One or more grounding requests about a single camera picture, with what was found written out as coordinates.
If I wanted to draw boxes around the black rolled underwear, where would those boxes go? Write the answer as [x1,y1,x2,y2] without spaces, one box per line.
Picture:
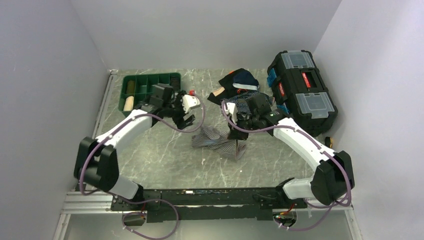
[169,77,181,91]

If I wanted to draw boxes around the aluminium frame rail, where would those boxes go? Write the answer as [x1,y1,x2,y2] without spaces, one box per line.
[53,191,363,240]

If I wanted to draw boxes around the cream rolled underwear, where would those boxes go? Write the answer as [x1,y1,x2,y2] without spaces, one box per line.
[122,95,135,112]

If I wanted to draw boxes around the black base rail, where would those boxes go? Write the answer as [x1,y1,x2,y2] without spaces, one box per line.
[110,187,307,223]

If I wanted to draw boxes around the black underwear tan patch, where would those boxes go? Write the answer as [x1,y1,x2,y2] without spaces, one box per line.
[207,68,246,105]

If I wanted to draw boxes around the olive rolled underwear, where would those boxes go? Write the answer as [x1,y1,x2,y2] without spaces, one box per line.
[125,80,136,97]

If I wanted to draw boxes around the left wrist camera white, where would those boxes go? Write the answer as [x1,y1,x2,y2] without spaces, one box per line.
[181,90,201,114]

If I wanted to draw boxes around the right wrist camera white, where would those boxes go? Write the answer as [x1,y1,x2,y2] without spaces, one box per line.
[224,102,238,124]

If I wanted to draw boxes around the dark navy underwear white band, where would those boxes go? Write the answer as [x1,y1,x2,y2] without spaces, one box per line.
[232,68,260,91]

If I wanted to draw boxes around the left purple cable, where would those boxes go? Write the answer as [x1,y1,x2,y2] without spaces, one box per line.
[78,92,207,240]

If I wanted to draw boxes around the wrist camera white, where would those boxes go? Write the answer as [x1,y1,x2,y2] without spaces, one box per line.
[224,102,238,124]
[181,90,201,114]

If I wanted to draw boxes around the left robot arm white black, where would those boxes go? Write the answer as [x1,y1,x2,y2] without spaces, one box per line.
[73,83,204,210]

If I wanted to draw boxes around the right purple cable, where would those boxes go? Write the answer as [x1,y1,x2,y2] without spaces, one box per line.
[220,100,354,233]

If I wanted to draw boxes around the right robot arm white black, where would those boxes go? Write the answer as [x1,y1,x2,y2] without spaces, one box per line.
[221,94,355,209]

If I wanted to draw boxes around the black toolbox clear lids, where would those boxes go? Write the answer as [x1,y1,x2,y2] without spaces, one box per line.
[267,50,338,137]

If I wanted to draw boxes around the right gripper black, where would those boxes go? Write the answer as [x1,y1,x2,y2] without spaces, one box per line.
[227,112,259,141]

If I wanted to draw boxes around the green divided organizer tray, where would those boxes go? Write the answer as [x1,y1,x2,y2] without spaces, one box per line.
[118,72,182,117]

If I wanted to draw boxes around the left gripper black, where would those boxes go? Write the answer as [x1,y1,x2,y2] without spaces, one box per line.
[163,91,196,130]

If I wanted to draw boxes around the grey striped underwear orange trim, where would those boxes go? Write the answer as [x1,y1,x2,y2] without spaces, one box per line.
[191,126,247,161]

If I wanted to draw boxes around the purple cable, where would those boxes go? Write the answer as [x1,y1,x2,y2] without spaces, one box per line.
[78,92,207,240]
[220,100,354,233]

